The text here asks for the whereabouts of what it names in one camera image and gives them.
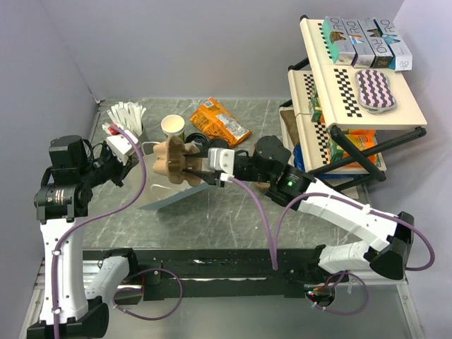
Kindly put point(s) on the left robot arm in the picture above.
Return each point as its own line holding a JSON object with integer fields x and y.
{"x": 70, "y": 309}

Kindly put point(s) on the stack of green paper cups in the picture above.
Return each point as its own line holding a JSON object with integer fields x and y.
{"x": 173, "y": 125}

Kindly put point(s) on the orange snack bag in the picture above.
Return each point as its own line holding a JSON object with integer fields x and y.
{"x": 213, "y": 120}

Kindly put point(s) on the blue white paper bag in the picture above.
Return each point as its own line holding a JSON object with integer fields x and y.
{"x": 159, "y": 191}

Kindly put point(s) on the white wrapped straws bundle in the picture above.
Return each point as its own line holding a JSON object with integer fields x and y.
{"x": 126, "y": 115}

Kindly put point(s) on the silver blue box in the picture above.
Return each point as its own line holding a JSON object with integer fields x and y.
{"x": 364, "y": 55}

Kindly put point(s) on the blue Doritos chip bag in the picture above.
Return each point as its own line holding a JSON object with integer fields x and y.
{"x": 298, "y": 158}

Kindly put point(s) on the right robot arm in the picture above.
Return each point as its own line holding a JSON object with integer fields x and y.
{"x": 385, "y": 239}

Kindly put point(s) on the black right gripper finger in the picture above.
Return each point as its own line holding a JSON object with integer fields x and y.
{"x": 196, "y": 153}
{"x": 194, "y": 176}

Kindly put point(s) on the orange chip bag on shelf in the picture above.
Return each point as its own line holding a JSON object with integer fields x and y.
{"x": 361, "y": 141}

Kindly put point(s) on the black cup lid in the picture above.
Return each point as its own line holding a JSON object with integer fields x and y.
{"x": 218, "y": 143}

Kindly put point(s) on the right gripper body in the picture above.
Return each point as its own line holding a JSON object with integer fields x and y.
{"x": 247, "y": 171}

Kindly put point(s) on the beige black shelf rack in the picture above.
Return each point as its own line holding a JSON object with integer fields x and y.
{"x": 334, "y": 85}

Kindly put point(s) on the stack of black cup lids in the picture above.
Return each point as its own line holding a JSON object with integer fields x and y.
{"x": 197, "y": 138}

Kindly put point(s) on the black silver box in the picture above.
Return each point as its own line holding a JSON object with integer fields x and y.
{"x": 383, "y": 56}

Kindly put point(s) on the teal silver box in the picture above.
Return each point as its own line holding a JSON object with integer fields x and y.
{"x": 338, "y": 42}

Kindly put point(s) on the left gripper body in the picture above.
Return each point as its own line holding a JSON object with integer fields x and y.
{"x": 108, "y": 166}

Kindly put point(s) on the pink black striped sponge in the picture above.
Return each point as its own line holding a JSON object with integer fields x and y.
{"x": 374, "y": 91}

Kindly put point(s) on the brown cardboard cup carrier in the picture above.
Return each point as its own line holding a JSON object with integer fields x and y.
{"x": 262, "y": 186}

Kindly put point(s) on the single brown cup carrier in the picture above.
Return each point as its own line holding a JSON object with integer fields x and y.
{"x": 170, "y": 160}

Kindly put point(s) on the grey straw holder cup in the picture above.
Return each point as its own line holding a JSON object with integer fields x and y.
{"x": 142, "y": 135}

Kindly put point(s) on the white blue box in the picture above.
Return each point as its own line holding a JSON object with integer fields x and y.
{"x": 402, "y": 57}

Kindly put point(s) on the brown snack bag on shelf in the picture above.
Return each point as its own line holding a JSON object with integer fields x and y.
{"x": 289, "y": 118}

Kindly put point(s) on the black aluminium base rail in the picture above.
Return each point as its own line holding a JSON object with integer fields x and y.
{"x": 229, "y": 272}

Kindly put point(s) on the green small box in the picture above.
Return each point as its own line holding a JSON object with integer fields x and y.
{"x": 315, "y": 110}

